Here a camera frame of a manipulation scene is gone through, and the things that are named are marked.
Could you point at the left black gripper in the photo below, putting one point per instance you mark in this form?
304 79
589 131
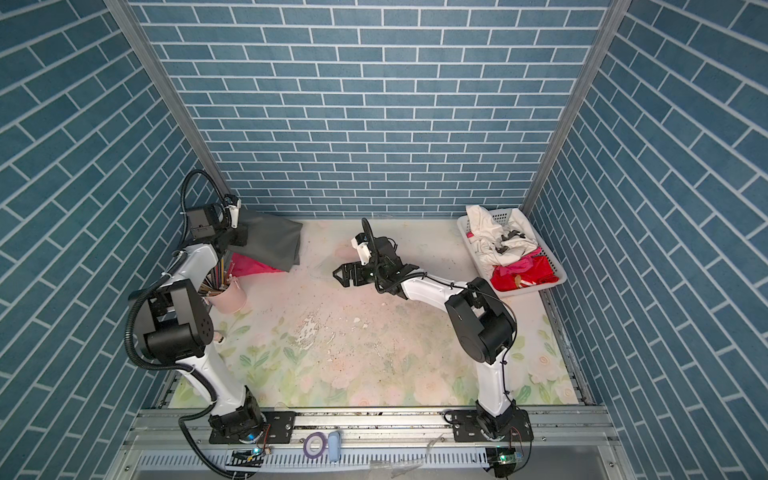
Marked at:
237 236

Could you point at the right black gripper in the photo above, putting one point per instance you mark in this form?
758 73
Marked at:
348 267

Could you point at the grey t shirt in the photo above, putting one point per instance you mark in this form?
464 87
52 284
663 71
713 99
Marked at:
271 240

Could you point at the white plastic laundry basket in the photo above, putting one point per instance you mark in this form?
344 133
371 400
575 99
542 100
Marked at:
486 272

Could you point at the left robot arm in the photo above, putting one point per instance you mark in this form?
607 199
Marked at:
169 326

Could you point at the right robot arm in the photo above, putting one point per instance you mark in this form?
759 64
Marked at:
485 326

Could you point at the folded magenta t shirt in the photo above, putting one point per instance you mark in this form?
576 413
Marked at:
242 266

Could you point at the coloured pencils bundle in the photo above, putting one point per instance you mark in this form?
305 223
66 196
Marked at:
216 281

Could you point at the pink pencil cup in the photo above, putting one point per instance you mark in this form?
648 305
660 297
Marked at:
232 299

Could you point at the white t shirt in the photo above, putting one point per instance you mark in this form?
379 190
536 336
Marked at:
500 243

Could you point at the light blue small cylinder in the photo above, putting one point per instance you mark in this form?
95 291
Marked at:
334 449

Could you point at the magenta garment in basket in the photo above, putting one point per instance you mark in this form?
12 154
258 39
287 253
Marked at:
522 265

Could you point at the purple tape roll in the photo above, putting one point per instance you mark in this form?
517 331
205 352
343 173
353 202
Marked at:
314 445

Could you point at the red t shirt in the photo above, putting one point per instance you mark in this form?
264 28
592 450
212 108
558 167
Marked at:
541 273

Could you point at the left circuit board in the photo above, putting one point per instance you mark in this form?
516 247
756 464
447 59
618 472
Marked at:
246 458

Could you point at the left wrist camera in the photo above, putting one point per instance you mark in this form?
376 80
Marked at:
232 205

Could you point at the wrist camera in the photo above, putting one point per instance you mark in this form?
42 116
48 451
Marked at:
360 244
232 205

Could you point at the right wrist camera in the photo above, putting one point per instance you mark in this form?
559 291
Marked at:
360 244

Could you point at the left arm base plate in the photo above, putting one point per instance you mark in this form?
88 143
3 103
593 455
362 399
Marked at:
277 428

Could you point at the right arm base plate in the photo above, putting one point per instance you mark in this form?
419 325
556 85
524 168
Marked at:
477 425

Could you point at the aluminium front rail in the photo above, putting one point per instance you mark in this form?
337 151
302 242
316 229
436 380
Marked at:
570 442

